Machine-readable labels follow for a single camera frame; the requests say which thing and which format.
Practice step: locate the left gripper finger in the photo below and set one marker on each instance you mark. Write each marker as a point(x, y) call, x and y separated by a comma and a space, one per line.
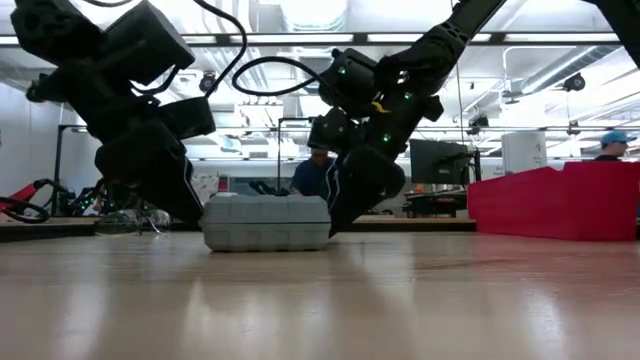
point(165, 195)
point(197, 197)

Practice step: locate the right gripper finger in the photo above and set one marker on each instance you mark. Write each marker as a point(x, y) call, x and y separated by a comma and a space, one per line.
point(333, 190)
point(352, 197)

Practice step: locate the blue-grey plastic tool case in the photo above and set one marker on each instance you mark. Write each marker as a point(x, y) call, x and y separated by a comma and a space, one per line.
point(265, 222)

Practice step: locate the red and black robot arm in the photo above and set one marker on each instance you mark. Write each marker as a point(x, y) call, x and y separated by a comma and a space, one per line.
point(22, 195)

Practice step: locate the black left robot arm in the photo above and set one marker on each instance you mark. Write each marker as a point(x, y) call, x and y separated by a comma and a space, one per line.
point(55, 30)

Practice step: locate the white patterned board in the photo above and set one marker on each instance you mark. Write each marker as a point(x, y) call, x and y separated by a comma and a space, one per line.
point(206, 187)

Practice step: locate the person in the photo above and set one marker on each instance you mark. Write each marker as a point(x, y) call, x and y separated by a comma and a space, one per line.
point(310, 177)
point(614, 145)

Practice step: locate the black background robot arms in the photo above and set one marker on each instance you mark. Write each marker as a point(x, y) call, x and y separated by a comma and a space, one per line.
point(265, 188)

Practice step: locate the dark equipment desk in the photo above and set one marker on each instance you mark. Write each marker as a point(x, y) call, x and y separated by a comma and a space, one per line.
point(435, 202)

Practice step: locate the black computer monitor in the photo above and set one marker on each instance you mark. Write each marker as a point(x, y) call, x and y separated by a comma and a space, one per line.
point(437, 162)

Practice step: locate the white pillar box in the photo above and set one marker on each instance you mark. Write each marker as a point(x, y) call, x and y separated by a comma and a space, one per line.
point(524, 152)

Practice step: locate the red plastic bin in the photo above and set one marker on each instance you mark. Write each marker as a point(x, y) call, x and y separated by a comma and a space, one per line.
point(550, 205)

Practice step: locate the black ceiling camera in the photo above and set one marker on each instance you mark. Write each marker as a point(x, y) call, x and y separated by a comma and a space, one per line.
point(208, 82)
point(575, 82)

